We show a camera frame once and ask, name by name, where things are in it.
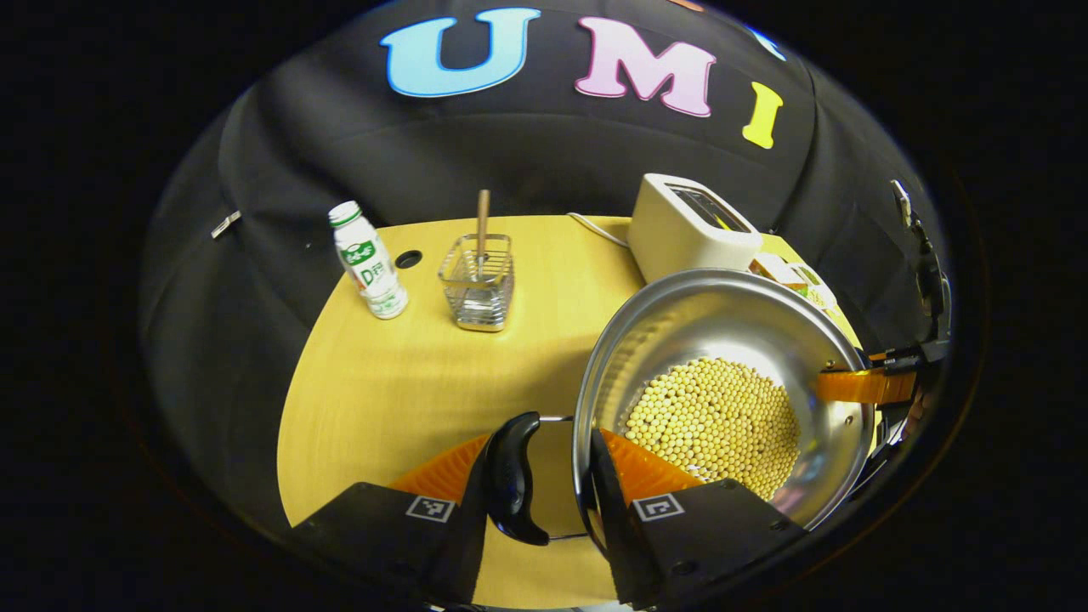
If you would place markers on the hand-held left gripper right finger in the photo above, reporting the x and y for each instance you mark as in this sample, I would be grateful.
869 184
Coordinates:
616 527

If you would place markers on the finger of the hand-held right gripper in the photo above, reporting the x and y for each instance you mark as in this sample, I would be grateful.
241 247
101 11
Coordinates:
863 385

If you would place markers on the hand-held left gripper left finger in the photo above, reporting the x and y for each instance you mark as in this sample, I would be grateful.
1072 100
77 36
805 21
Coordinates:
463 544

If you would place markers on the heap of soybeans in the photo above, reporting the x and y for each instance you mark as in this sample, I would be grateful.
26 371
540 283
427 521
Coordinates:
714 425

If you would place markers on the sandwich on plate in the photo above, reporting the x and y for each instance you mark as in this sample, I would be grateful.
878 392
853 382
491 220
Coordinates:
773 270

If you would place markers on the white toaster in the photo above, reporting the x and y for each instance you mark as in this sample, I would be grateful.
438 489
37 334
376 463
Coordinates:
680 238

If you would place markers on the black table grommet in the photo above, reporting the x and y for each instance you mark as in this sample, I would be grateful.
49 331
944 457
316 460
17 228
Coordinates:
408 259

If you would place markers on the white plastic drink bottle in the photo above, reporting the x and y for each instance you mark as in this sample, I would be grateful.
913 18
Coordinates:
370 263

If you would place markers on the wooden stick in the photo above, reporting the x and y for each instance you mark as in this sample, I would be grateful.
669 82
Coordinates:
483 221

